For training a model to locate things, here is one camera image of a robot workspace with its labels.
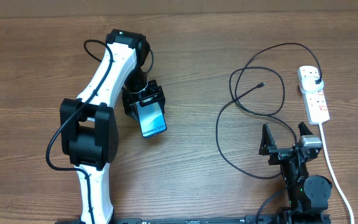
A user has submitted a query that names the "brown cardboard backdrop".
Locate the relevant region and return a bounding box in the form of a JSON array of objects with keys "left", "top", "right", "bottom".
[{"left": 0, "top": 0, "right": 358, "bottom": 18}]

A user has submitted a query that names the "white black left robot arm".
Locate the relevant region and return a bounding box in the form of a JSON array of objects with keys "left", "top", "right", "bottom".
[{"left": 45, "top": 29, "right": 167, "bottom": 223}]

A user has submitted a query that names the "white charger plug adapter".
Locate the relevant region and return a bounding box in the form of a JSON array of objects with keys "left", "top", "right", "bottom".
[{"left": 300, "top": 77, "right": 324, "bottom": 94}]

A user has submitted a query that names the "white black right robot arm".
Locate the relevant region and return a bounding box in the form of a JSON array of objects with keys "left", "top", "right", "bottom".
[{"left": 254, "top": 123, "right": 333, "bottom": 224}]

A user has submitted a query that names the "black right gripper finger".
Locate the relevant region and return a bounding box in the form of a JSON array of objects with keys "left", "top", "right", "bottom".
[
  {"left": 259, "top": 124, "right": 275, "bottom": 156},
  {"left": 298, "top": 122, "right": 313, "bottom": 136}
]

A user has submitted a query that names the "Galaxy smartphone blue screen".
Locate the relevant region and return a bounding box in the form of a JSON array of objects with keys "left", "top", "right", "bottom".
[{"left": 137, "top": 103, "right": 167, "bottom": 138}]

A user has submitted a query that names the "white power strip cord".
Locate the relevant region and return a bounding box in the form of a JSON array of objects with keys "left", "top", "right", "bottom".
[{"left": 318, "top": 123, "right": 356, "bottom": 224}]

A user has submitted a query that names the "white power strip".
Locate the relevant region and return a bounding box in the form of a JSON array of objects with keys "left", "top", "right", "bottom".
[{"left": 298, "top": 65, "right": 330, "bottom": 124}]

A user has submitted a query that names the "black USB charging cable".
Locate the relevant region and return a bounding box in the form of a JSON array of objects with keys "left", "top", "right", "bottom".
[{"left": 215, "top": 42, "right": 324, "bottom": 180}]

